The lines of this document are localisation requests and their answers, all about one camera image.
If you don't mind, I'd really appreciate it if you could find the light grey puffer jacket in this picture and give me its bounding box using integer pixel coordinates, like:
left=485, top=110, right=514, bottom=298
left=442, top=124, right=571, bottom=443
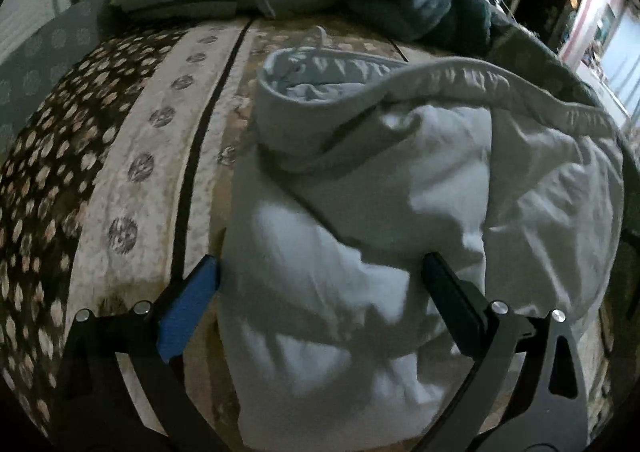
left=217, top=46, right=624, bottom=451

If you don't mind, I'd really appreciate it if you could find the floral patterned bed blanket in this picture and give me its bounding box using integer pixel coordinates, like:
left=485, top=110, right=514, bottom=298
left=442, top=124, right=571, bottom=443
left=0, top=19, right=616, bottom=452

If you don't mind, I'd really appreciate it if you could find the white low cabinet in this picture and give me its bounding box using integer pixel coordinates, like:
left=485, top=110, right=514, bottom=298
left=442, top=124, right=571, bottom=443
left=576, top=62, right=639, bottom=131

